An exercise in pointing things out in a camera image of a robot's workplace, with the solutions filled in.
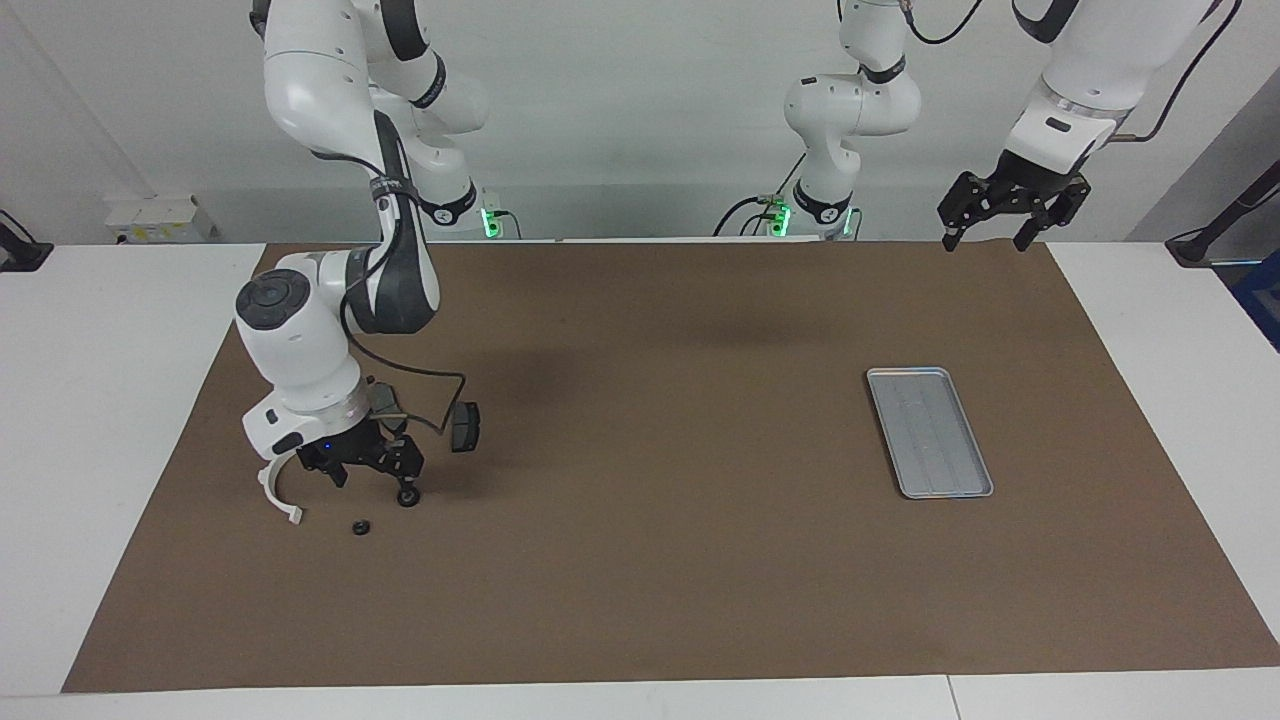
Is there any black left base cable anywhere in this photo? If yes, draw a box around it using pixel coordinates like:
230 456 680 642
713 150 807 238

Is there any black table clamp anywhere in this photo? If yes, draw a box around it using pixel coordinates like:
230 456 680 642
0 210 53 273

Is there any white curved plastic bracket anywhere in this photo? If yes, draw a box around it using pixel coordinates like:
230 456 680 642
257 455 304 527

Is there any silver metal tray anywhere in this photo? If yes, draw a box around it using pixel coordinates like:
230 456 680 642
866 367 995 500

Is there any blue crate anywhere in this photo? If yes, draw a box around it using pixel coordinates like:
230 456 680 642
1228 250 1280 351

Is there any black stand with foot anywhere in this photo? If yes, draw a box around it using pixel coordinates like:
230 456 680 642
1166 160 1280 267

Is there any white power strip box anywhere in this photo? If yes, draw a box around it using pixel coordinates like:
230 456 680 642
105 195 213 244

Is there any black right base cable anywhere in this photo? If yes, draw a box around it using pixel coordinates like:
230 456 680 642
480 193 521 241

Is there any black base cable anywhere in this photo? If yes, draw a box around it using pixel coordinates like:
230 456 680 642
713 150 807 238
480 193 521 241

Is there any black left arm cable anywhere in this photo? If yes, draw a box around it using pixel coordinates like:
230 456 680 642
905 0 1246 141

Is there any brown paper table mat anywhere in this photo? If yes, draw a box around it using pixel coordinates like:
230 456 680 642
62 240 1280 693

